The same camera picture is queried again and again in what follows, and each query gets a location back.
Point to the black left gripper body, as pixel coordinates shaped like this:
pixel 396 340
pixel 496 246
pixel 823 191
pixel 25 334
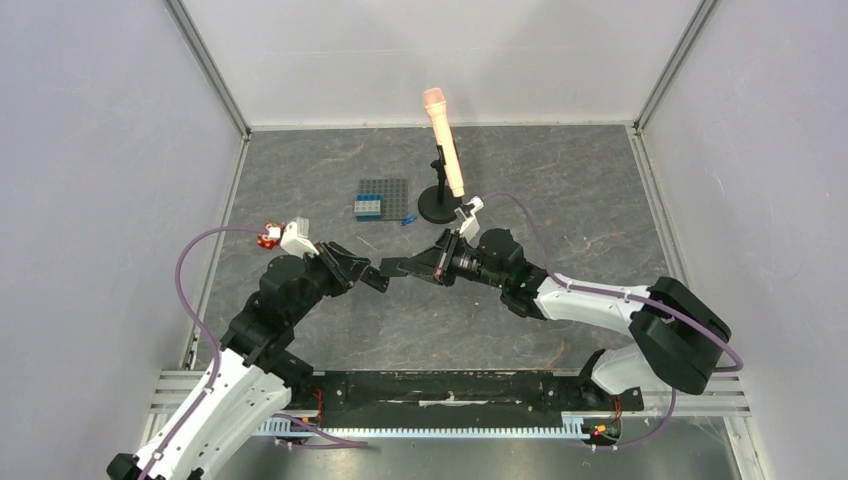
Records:
pixel 331 269

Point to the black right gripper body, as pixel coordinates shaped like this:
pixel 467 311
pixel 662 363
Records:
pixel 447 258

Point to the black battery cover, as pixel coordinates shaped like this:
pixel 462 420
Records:
pixel 393 267

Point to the black microphone stand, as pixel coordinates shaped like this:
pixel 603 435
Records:
pixel 436 204

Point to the blue grey toy brick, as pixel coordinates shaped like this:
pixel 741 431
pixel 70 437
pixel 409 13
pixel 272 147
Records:
pixel 368 207

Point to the red owl toy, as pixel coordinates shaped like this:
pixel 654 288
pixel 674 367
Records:
pixel 271 237

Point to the grey brick baseplate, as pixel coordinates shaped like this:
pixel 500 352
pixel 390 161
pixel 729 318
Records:
pixel 394 194

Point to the pink toy microphone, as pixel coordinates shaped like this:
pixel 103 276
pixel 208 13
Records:
pixel 435 105

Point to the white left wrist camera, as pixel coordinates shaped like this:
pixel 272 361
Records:
pixel 295 237

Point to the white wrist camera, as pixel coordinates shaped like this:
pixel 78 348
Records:
pixel 295 237
pixel 467 213

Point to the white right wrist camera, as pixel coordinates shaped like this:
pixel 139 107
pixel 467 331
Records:
pixel 467 213

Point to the black mounting base plate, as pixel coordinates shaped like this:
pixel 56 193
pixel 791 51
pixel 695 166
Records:
pixel 455 398

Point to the white slotted cable duct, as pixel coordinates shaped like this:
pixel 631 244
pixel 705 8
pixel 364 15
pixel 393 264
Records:
pixel 571 428

